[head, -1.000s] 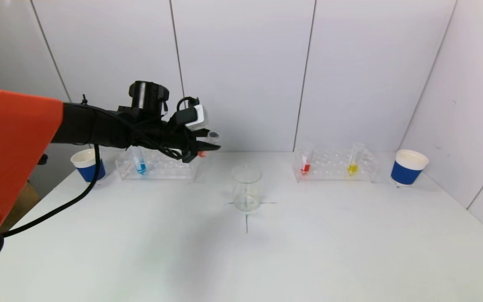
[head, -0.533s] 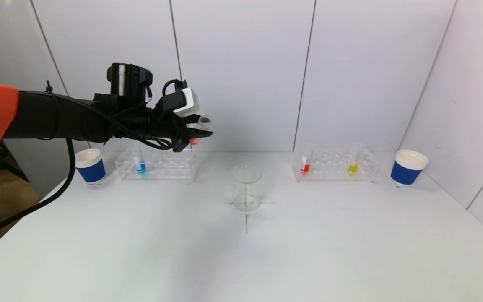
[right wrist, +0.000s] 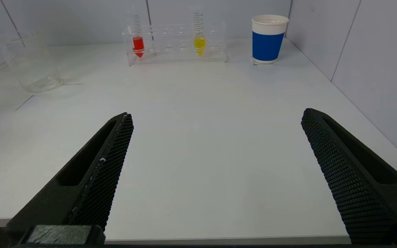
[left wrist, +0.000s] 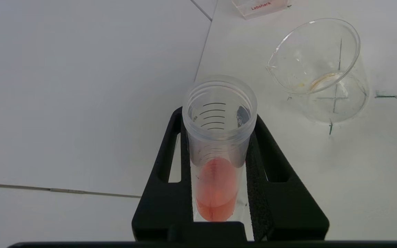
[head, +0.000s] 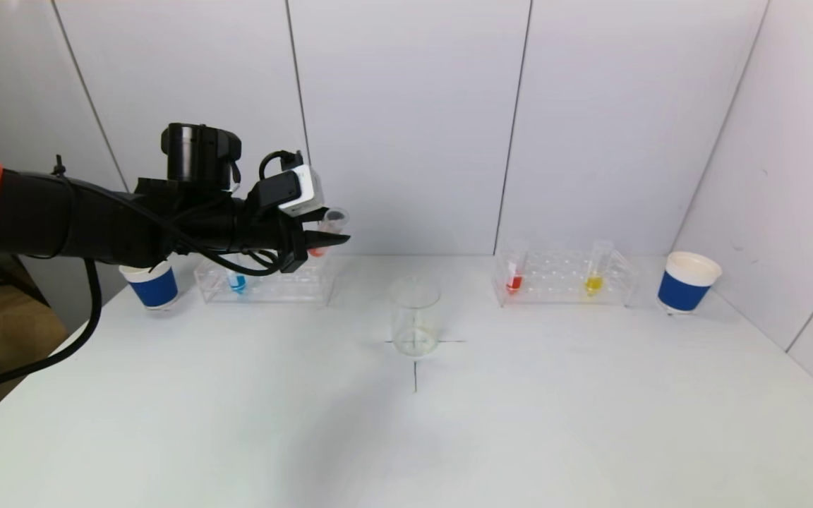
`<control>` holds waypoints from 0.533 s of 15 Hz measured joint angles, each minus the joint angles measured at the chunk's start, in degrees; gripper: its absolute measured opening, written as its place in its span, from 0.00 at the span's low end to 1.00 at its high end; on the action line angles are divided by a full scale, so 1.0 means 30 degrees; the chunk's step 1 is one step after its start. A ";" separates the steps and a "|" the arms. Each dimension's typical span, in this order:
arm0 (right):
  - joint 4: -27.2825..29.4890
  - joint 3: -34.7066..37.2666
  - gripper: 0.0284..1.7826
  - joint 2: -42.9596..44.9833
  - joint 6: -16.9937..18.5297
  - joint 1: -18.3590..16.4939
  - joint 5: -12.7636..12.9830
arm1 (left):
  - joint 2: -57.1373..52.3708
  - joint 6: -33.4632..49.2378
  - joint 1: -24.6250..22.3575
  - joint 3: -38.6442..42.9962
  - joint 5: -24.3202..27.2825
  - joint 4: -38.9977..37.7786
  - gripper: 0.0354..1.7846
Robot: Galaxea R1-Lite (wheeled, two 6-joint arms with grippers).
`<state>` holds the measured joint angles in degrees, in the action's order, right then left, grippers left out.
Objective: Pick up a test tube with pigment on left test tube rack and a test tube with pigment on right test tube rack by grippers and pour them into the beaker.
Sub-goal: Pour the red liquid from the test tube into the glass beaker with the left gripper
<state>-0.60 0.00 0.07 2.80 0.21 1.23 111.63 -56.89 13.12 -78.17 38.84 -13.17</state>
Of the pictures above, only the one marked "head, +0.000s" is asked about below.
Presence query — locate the blue white paper cup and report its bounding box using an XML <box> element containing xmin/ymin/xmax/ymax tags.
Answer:
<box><xmin>657</xmin><ymin>251</ymin><xmax>723</xmax><ymax>315</ymax></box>
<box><xmin>120</xmin><ymin>260</ymin><xmax>180</xmax><ymax>312</ymax></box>

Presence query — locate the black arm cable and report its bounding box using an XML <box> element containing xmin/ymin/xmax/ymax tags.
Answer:
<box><xmin>0</xmin><ymin>257</ymin><xmax>104</xmax><ymax>404</ymax></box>

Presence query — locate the test tube with orange pigment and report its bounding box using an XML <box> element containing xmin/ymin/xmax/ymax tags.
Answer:
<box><xmin>307</xmin><ymin>206</ymin><xmax>349</xmax><ymax>259</ymax></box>

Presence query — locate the clear glass beaker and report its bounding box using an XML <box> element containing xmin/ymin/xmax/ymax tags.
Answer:
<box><xmin>389</xmin><ymin>278</ymin><xmax>442</xmax><ymax>358</ymax></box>

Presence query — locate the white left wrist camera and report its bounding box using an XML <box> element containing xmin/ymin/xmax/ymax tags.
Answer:
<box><xmin>254</xmin><ymin>165</ymin><xmax>327</xmax><ymax>217</ymax></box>

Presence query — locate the test tube with yellow pigment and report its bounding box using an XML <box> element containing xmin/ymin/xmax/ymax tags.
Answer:
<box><xmin>583</xmin><ymin>240</ymin><xmax>615</xmax><ymax>298</ymax></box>

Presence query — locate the test tube with red pigment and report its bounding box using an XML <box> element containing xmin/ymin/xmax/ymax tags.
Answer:
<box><xmin>505</xmin><ymin>241</ymin><xmax>529</xmax><ymax>296</ymax></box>

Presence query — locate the clear acrylic test tube rack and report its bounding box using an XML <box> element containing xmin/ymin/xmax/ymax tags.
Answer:
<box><xmin>493</xmin><ymin>248</ymin><xmax>639</xmax><ymax>308</ymax></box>
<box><xmin>195</xmin><ymin>253</ymin><xmax>335</xmax><ymax>306</ymax></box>

